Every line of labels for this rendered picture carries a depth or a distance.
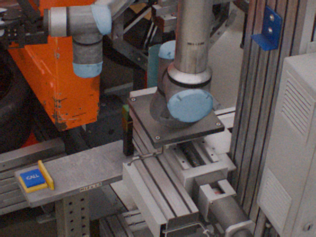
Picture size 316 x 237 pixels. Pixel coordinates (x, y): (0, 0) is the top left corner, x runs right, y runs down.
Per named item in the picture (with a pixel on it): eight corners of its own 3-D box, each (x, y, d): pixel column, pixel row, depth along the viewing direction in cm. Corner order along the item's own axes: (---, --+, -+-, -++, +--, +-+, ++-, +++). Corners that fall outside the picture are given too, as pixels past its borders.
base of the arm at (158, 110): (209, 121, 200) (212, 93, 194) (161, 132, 195) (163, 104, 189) (188, 92, 211) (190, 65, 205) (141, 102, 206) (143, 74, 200)
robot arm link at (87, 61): (100, 56, 180) (101, 21, 174) (104, 80, 171) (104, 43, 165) (71, 57, 179) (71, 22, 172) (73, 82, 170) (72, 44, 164)
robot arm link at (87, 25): (111, 43, 165) (112, 13, 160) (66, 45, 163) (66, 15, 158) (109, 27, 171) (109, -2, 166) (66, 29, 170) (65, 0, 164)
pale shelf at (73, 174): (121, 145, 251) (121, 139, 249) (143, 174, 240) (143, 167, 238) (14, 177, 234) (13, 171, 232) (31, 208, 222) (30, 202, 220)
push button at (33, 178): (38, 172, 231) (38, 167, 230) (45, 185, 227) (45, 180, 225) (20, 178, 228) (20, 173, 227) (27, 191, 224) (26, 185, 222)
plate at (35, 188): (39, 172, 232) (39, 170, 232) (48, 187, 227) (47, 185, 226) (18, 179, 229) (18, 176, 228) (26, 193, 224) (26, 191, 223)
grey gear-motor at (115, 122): (89, 115, 320) (89, 52, 299) (130, 170, 291) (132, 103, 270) (54, 125, 313) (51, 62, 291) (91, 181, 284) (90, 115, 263)
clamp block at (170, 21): (163, 18, 231) (164, 4, 228) (176, 30, 225) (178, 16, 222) (150, 21, 229) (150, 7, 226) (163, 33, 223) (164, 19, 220)
